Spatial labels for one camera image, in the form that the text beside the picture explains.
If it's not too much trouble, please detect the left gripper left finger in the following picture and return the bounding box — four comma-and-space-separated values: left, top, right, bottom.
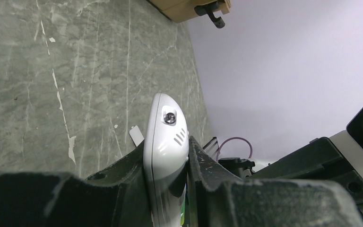
0, 144, 152, 227

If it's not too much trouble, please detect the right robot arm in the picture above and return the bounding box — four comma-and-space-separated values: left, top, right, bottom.
218, 137, 363, 204

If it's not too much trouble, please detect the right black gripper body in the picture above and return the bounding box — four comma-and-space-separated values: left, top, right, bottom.
251, 137, 363, 204

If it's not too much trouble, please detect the small green battery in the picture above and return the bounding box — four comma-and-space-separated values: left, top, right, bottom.
180, 200, 186, 227

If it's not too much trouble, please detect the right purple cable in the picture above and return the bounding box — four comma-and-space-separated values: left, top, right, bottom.
216, 136, 253, 162

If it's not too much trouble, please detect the white battery compartment cover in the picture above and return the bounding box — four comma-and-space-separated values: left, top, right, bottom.
129, 125, 145, 147

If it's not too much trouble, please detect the aluminium frame rail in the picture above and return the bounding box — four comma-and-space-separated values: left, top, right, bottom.
203, 137, 219, 159

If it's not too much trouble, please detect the white remote control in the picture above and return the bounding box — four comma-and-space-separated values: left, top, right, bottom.
143, 93, 189, 227

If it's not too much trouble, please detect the tan plastic toolbox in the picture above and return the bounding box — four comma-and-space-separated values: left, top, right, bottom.
148, 0, 231, 29

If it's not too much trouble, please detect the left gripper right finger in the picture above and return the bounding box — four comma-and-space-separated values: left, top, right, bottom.
188, 137, 363, 227

